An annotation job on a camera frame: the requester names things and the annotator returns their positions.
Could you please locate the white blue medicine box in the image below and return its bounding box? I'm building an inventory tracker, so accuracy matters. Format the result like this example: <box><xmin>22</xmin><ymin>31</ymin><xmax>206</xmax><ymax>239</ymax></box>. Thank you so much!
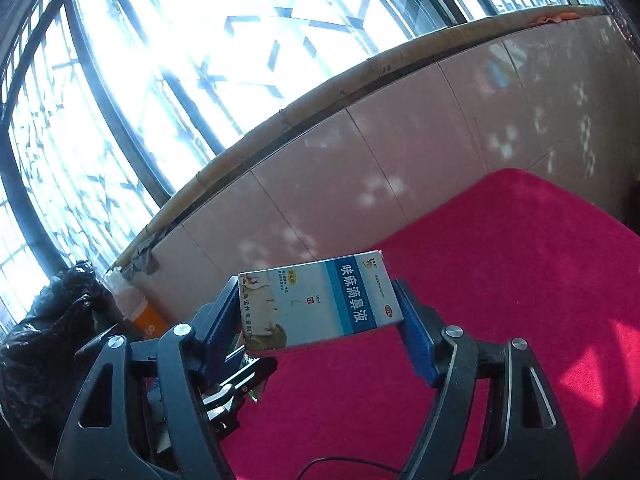
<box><xmin>238</xmin><ymin>250</ymin><xmax>404</xmax><ymax>356</ymax></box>

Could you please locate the orange white bottle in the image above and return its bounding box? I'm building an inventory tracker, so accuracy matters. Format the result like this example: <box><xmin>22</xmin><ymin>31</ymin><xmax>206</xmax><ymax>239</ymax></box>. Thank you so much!
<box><xmin>104</xmin><ymin>268</ymin><xmax>169</xmax><ymax>339</ymax></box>

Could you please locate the grey cloth on sill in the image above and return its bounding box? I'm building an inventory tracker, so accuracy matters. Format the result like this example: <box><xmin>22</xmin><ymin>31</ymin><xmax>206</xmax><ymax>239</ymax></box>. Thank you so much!
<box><xmin>120</xmin><ymin>230</ymin><xmax>167</xmax><ymax>282</ymax></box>

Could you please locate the black plastic bag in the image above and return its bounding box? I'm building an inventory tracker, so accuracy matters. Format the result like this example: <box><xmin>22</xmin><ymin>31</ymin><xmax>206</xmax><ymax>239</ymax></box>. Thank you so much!
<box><xmin>1</xmin><ymin>261</ymin><xmax>120</xmax><ymax>464</ymax></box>

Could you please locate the red bed blanket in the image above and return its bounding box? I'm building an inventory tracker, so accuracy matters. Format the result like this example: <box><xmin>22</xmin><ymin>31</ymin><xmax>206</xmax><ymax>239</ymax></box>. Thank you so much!
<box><xmin>222</xmin><ymin>170</ymin><xmax>639</xmax><ymax>479</ymax></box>

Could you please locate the window metal grille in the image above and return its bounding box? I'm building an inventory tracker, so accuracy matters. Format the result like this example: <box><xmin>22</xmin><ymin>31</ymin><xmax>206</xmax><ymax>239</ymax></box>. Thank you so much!
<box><xmin>1</xmin><ymin>0</ymin><xmax>615</xmax><ymax>330</ymax></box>

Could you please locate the orange cloth on sill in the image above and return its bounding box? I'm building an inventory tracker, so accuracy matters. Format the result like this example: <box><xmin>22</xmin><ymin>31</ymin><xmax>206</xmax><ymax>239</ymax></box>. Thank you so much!
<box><xmin>529</xmin><ymin>11</ymin><xmax>582</xmax><ymax>27</ymax></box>

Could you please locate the black cable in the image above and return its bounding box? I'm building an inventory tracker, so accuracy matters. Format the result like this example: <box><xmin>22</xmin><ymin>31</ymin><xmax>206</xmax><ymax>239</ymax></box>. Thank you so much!
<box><xmin>295</xmin><ymin>455</ymin><xmax>402</xmax><ymax>480</ymax></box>

